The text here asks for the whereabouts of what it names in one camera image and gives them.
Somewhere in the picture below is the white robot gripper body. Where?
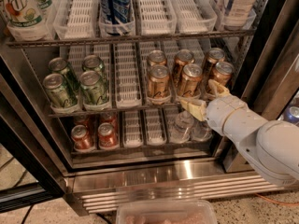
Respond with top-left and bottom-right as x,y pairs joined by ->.
206,95 -> 267,146

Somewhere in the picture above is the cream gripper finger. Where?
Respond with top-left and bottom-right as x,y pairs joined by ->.
180,99 -> 206,121
208,79 -> 230,98

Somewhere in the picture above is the orange can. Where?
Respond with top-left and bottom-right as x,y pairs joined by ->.
148,65 -> 170,99
204,62 -> 235,92
147,49 -> 167,66
201,47 -> 226,85
177,63 -> 203,97
172,49 -> 195,86

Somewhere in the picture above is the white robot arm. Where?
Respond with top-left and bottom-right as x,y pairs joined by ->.
180,79 -> 299,187

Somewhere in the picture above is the blue can behind glass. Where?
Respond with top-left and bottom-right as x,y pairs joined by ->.
283,106 -> 299,124

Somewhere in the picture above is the red can back right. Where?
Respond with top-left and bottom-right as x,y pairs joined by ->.
100,112 -> 118,131

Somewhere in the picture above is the red can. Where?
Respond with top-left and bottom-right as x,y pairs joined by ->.
100,112 -> 118,131
71,125 -> 94,152
74,115 -> 92,131
98,122 -> 118,149

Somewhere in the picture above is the red can front right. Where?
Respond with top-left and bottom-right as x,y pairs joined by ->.
98,122 -> 118,149

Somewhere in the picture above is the green can front right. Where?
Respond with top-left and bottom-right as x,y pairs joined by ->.
79,71 -> 108,105

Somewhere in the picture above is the green can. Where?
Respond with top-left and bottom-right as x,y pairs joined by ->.
82,54 -> 107,79
49,57 -> 79,94
43,73 -> 78,108
79,71 -> 108,105

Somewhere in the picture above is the steel fridge cabinet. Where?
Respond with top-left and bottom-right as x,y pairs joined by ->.
0,0 -> 299,217

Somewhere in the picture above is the green can back right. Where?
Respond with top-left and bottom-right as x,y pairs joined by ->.
82,54 -> 107,79

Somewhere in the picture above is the red can back left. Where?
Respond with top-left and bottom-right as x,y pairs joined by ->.
74,115 -> 92,131

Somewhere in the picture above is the red can front left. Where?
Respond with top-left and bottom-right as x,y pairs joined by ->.
71,125 -> 94,152

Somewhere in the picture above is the green can front left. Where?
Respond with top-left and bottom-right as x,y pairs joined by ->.
43,73 -> 78,108

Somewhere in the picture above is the green can back left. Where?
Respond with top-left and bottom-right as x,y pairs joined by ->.
49,57 -> 79,94

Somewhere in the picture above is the open fridge door left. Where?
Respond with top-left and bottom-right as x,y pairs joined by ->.
0,60 -> 65,213

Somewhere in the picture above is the clear water bottle right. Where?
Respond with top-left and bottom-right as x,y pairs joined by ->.
191,121 -> 212,142

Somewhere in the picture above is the clear water bottle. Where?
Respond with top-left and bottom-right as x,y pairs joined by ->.
191,121 -> 212,142
170,111 -> 194,144

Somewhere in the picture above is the clear water bottle left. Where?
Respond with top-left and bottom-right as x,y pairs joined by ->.
170,111 -> 194,144

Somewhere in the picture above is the white label bottle right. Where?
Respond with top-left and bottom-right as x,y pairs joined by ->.
222,0 -> 256,30

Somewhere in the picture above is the clear plastic container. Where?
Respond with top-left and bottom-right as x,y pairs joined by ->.
116,200 -> 218,224

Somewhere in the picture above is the blue pepsi bottle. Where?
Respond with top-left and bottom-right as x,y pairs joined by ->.
99,0 -> 134,35

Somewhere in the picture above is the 7up bottle front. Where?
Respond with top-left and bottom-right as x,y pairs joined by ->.
2,0 -> 43,28

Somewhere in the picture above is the middle wire shelf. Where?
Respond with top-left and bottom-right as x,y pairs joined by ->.
48,98 -> 225,119

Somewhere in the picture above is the wire shelf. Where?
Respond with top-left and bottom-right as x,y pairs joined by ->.
48,98 -> 225,119
6,29 -> 255,49

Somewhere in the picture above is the top wire shelf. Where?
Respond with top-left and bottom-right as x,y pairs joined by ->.
6,29 -> 255,49

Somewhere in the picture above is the orange cable on floor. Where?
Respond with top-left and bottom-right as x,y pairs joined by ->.
254,192 -> 299,207

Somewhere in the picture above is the black cable on floor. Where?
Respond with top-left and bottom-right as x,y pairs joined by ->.
20,203 -> 36,224

